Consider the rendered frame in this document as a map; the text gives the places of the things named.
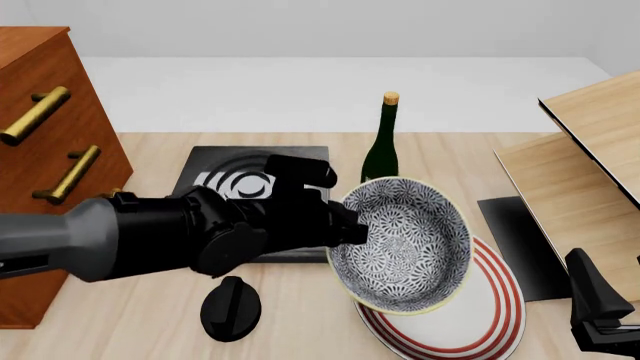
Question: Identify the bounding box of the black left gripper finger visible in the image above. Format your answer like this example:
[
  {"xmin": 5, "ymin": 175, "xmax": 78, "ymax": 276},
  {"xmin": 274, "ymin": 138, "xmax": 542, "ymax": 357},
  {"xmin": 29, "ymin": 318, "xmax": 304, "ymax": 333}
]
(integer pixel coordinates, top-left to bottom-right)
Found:
[{"xmin": 328, "ymin": 201, "xmax": 370, "ymax": 247}]

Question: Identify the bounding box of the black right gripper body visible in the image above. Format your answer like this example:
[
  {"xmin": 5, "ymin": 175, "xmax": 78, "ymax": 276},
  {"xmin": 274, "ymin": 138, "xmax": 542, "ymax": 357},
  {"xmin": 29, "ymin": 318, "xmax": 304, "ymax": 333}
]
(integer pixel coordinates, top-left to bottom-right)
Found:
[{"xmin": 569, "ymin": 316, "xmax": 640, "ymax": 357}]

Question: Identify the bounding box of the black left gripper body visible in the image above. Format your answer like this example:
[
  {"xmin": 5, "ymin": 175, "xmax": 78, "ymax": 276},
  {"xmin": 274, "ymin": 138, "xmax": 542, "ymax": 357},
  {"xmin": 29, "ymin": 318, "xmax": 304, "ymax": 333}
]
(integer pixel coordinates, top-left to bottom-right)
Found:
[{"xmin": 264, "ymin": 183, "xmax": 347, "ymax": 252}]

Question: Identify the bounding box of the patterned black and white bowl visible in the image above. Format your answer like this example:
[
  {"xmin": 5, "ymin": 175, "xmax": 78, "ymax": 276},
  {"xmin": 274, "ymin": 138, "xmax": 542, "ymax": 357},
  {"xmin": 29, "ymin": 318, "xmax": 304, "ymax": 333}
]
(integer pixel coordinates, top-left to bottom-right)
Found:
[{"xmin": 325, "ymin": 175, "xmax": 474, "ymax": 317}]

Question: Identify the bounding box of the flat black stove plate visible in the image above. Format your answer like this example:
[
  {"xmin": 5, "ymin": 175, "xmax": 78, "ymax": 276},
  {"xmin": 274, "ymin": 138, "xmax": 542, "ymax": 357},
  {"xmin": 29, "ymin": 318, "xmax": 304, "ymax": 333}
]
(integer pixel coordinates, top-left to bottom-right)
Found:
[{"xmin": 172, "ymin": 144, "xmax": 331, "ymax": 264}]

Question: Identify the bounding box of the white plate with red rings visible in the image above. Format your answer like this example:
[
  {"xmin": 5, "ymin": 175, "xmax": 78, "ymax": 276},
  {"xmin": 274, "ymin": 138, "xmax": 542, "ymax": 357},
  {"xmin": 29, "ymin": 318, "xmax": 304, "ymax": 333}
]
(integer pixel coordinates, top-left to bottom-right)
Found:
[{"xmin": 353, "ymin": 234, "xmax": 527, "ymax": 360}]

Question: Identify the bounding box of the flat black panel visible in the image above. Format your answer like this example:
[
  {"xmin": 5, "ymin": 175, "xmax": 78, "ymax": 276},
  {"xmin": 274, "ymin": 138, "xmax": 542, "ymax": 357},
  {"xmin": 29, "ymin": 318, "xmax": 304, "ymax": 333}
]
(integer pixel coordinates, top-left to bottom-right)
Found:
[{"xmin": 477, "ymin": 196, "xmax": 572, "ymax": 303}]

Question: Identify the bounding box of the dark green wine bottle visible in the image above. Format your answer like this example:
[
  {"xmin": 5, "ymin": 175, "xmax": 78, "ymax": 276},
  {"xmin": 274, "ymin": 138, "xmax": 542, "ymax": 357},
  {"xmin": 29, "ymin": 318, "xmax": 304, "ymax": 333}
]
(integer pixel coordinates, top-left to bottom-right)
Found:
[{"xmin": 360, "ymin": 91, "xmax": 401, "ymax": 185}]

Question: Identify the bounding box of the pale wooden rack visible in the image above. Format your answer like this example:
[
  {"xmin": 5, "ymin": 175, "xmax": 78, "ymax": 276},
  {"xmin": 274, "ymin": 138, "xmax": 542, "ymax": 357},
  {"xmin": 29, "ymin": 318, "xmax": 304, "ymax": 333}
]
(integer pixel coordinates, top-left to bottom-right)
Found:
[{"xmin": 493, "ymin": 69, "xmax": 640, "ymax": 286}]

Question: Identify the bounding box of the round black stove knob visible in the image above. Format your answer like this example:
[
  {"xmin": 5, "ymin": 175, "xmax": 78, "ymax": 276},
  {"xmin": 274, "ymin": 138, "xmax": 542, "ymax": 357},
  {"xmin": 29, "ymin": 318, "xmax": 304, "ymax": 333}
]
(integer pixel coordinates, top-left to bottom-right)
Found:
[{"xmin": 199, "ymin": 275, "xmax": 263, "ymax": 343}]

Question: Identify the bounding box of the wooden cabinet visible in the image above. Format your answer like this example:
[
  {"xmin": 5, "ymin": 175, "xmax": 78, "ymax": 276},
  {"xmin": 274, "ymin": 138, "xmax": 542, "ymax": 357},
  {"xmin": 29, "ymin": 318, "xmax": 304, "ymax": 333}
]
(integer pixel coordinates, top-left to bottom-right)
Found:
[{"xmin": 0, "ymin": 25, "xmax": 135, "ymax": 330}]

